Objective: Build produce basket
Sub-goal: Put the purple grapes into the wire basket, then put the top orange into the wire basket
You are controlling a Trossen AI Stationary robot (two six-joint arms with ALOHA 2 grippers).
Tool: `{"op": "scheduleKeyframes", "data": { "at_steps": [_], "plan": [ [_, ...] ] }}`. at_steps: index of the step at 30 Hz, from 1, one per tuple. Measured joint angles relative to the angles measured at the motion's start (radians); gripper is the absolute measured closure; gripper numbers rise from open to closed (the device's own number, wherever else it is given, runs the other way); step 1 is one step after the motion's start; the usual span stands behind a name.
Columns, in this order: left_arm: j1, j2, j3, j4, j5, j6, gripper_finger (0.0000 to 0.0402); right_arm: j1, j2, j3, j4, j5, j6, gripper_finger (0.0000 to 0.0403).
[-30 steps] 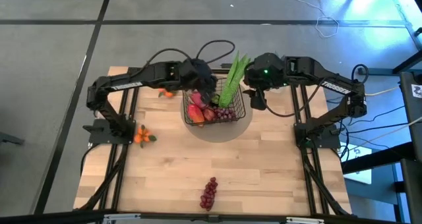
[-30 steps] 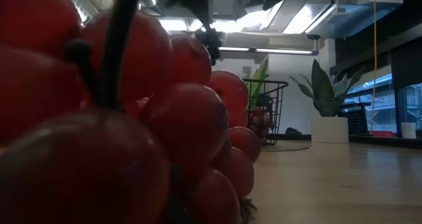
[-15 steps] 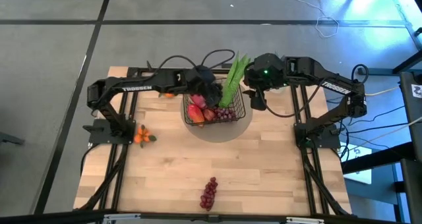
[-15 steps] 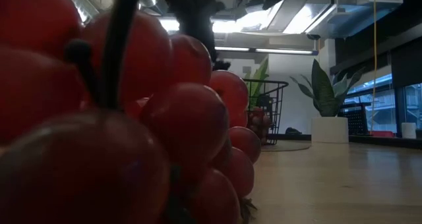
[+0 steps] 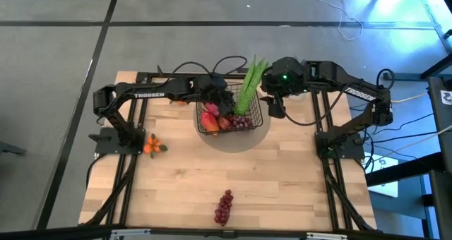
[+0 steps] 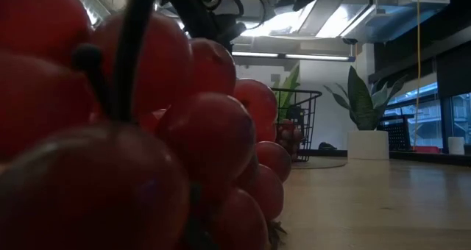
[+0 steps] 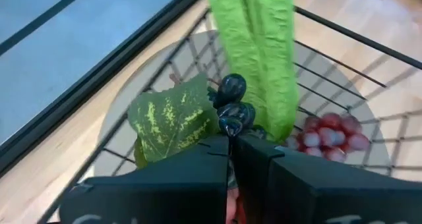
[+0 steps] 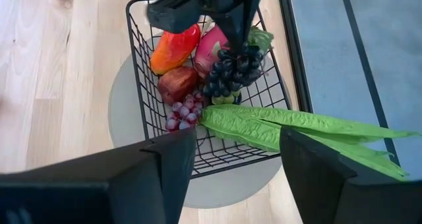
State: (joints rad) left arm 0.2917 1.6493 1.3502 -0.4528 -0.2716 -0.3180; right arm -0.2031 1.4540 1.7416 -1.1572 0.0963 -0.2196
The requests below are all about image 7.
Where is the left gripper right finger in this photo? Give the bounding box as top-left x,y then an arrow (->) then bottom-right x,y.
230,134 -> 422,224

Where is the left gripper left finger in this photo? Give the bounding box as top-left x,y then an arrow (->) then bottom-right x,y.
59,134 -> 231,224

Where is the red grape bunch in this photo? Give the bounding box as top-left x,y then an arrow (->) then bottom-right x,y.
285,113 -> 371,163

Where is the black grape bunch with leaf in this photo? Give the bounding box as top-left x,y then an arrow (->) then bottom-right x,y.
127,72 -> 268,171

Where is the green lettuce leaf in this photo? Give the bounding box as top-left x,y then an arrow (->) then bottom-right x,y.
201,0 -> 299,143

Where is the round grey mat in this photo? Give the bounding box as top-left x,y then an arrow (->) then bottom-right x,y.
94,29 -> 392,179

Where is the black table frame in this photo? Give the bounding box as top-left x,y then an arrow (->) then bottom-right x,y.
0,0 -> 204,177

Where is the black wire basket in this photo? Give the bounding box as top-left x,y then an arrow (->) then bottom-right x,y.
36,5 -> 422,224

